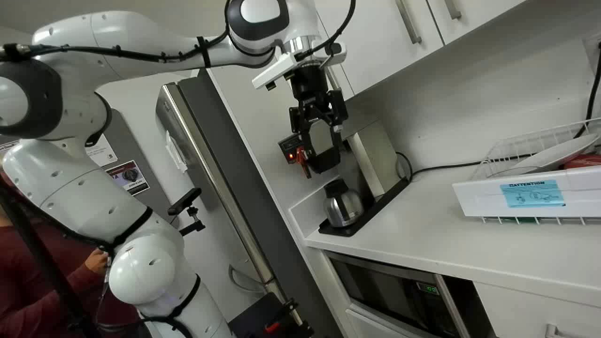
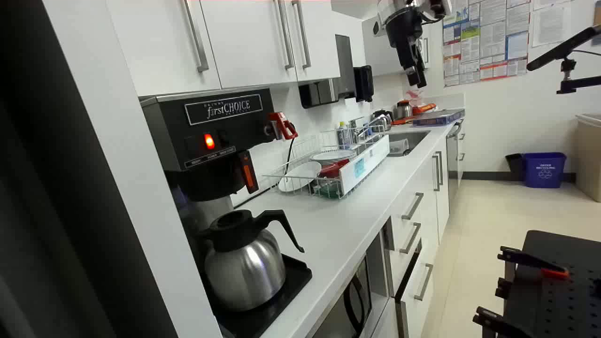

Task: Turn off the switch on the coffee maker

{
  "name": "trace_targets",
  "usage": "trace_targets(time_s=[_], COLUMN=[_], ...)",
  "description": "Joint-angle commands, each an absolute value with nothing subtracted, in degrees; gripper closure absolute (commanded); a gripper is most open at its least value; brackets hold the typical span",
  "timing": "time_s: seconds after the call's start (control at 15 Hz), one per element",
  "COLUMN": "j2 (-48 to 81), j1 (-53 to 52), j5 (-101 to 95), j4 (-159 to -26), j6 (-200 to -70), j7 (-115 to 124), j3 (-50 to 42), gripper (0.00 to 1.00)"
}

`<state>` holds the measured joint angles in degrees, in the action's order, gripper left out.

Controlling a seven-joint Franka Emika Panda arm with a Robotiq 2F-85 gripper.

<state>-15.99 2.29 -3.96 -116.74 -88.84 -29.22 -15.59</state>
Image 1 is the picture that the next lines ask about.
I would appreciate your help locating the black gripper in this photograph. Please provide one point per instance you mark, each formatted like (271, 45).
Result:
(317, 105)

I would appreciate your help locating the steel coffee carafe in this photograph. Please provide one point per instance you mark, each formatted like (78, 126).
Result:
(343, 203)

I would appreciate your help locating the red coffee maker switch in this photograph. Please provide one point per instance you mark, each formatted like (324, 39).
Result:
(302, 159)

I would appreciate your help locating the white plate in dish rack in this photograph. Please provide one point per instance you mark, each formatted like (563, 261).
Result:
(551, 156)

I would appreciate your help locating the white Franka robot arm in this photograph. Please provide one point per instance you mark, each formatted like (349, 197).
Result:
(76, 188)

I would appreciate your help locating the red item in dish rack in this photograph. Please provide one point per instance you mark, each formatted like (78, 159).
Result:
(583, 159)

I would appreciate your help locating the red sleeved person's forearm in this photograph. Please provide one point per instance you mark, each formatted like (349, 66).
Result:
(31, 274)

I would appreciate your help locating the black tripod pole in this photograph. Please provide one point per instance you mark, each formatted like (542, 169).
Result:
(44, 263)

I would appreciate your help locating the white tray with blue label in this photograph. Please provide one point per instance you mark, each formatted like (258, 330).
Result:
(533, 197)

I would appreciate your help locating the white paper sticker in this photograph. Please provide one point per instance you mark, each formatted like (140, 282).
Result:
(101, 150)

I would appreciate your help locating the white lower cabinet drawer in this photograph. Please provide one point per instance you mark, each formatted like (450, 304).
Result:
(538, 312)

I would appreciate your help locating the built-in oven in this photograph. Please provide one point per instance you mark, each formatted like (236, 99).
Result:
(401, 293)

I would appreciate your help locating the steel and black coffee maker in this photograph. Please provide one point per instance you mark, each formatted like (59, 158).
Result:
(382, 161)

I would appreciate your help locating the black clamp lever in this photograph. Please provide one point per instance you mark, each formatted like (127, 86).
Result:
(185, 208)

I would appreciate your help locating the person's hand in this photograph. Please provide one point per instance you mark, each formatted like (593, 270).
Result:
(97, 259)

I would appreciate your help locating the grey refrigerator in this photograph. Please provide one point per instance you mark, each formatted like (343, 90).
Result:
(213, 188)

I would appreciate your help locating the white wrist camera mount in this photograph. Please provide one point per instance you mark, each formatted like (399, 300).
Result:
(279, 66)

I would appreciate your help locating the black box with red button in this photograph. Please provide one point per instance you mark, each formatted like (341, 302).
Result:
(264, 319)

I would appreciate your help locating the red and black sticker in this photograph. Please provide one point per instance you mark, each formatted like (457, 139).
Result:
(129, 176)

